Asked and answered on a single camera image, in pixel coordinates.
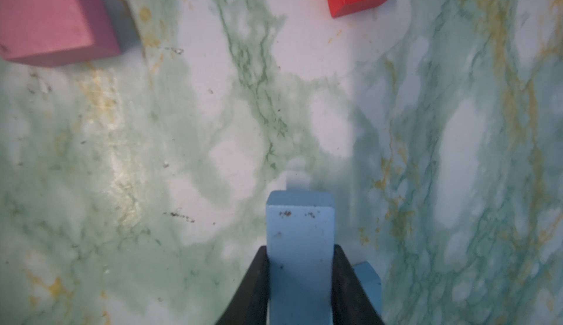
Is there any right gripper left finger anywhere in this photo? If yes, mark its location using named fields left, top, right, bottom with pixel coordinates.
left=216, top=246, right=268, bottom=325

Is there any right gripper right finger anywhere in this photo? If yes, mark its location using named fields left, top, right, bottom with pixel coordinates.
left=331, top=244, right=384, bottom=325

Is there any light blue block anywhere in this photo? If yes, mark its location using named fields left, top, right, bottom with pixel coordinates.
left=265, top=191, right=335, bottom=324
left=353, top=261, right=383, bottom=316

